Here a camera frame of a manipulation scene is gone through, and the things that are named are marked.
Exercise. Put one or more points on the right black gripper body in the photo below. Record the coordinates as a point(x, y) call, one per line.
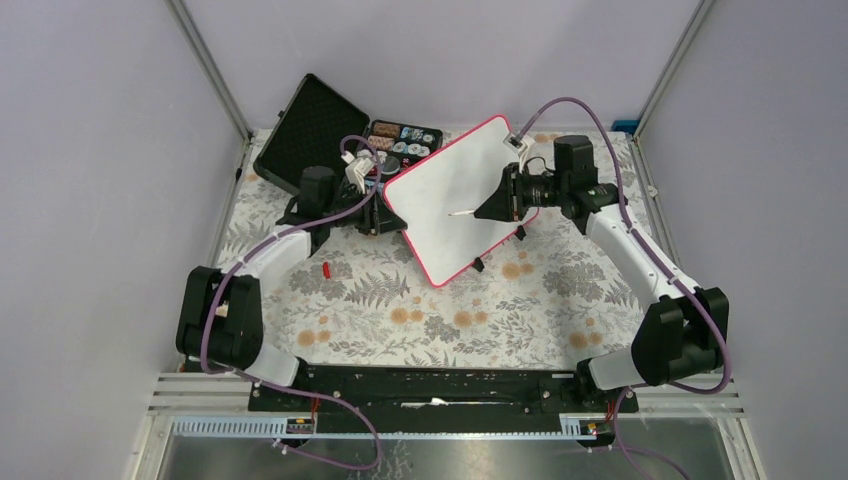
point(512, 198)

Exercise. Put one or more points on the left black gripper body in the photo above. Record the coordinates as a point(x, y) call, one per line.
point(371, 213)

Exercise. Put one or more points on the pink framed whiteboard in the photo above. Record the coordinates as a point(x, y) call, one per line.
point(459, 176)

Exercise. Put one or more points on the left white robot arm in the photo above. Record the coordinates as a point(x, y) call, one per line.
point(221, 321)

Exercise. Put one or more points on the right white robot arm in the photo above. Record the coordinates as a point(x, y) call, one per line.
point(683, 331)

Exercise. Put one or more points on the floral table mat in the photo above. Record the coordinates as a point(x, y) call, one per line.
point(543, 302)

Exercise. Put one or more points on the black poker chip case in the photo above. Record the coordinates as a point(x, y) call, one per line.
point(310, 128)

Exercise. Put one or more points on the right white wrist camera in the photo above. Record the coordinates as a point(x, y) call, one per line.
point(521, 146)

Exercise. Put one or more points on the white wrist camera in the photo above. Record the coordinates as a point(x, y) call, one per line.
point(521, 146)
point(358, 167)

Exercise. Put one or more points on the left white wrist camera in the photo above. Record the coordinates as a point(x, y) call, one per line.
point(358, 167)

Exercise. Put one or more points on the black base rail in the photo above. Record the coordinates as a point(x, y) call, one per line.
point(417, 400)

